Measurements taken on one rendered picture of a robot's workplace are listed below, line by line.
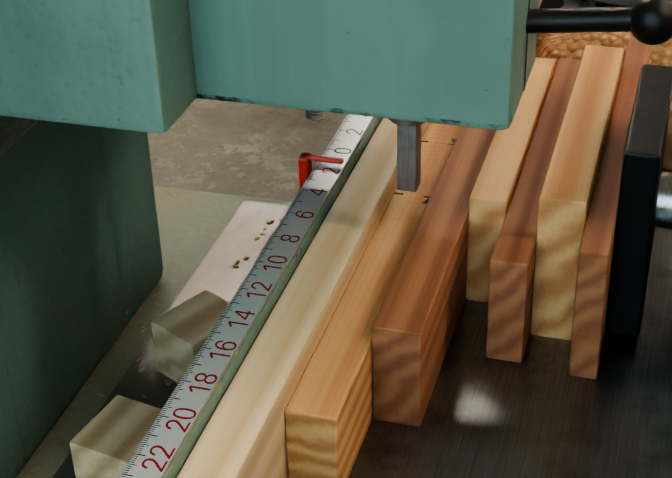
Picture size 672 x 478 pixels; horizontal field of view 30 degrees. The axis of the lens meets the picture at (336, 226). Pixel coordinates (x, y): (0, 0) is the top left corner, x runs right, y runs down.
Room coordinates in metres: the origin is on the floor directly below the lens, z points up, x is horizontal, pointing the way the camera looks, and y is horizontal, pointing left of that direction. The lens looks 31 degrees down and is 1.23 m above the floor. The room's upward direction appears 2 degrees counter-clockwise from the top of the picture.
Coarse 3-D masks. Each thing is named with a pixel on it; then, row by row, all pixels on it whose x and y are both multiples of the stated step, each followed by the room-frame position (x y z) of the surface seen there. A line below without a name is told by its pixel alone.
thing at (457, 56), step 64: (192, 0) 0.49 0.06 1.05; (256, 0) 0.48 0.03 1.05; (320, 0) 0.47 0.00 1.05; (384, 0) 0.46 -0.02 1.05; (448, 0) 0.46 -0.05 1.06; (512, 0) 0.45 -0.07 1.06; (256, 64) 0.48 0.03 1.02; (320, 64) 0.47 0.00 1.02; (384, 64) 0.46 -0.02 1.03; (448, 64) 0.46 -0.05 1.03; (512, 64) 0.45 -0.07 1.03
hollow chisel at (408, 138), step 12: (408, 132) 0.49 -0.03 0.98; (420, 132) 0.50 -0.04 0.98; (408, 144) 0.49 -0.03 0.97; (420, 144) 0.50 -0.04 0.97; (408, 156) 0.49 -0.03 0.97; (420, 156) 0.50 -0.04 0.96; (408, 168) 0.49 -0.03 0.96; (420, 168) 0.50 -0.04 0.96; (408, 180) 0.49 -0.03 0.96; (420, 180) 0.50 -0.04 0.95
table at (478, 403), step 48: (480, 336) 0.45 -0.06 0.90; (624, 336) 0.44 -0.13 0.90; (480, 384) 0.41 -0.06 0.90; (528, 384) 0.41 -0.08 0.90; (576, 384) 0.41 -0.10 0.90; (624, 384) 0.41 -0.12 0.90; (384, 432) 0.39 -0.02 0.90; (432, 432) 0.39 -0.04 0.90; (480, 432) 0.38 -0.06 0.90; (528, 432) 0.38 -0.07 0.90; (576, 432) 0.38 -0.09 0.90; (624, 432) 0.38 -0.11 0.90
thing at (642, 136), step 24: (648, 72) 0.52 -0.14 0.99; (648, 96) 0.49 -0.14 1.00; (648, 120) 0.47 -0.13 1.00; (648, 144) 0.45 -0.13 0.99; (624, 168) 0.44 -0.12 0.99; (648, 168) 0.44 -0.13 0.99; (624, 192) 0.44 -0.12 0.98; (648, 192) 0.44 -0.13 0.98; (624, 216) 0.44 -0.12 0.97; (648, 216) 0.44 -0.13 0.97; (624, 240) 0.44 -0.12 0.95; (648, 240) 0.44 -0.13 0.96; (624, 264) 0.44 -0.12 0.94; (648, 264) 0.44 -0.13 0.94; (624, 288) 0.44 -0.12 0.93; (624, 312) 0.44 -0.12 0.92
